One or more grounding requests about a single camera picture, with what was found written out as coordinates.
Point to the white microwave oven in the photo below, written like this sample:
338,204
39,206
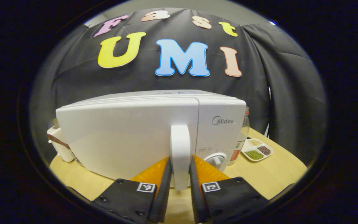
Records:
120,137

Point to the clear bottle with red label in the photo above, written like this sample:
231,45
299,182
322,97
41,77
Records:
242,133

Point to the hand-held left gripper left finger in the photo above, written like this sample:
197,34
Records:
164,189

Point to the white divided dish of beans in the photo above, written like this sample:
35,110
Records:
256,150

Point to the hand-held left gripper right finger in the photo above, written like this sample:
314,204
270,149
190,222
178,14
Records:
196,193

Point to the black backdrop cloth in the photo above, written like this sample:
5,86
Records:
259,71

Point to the white toaster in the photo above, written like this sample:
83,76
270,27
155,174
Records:
61,152

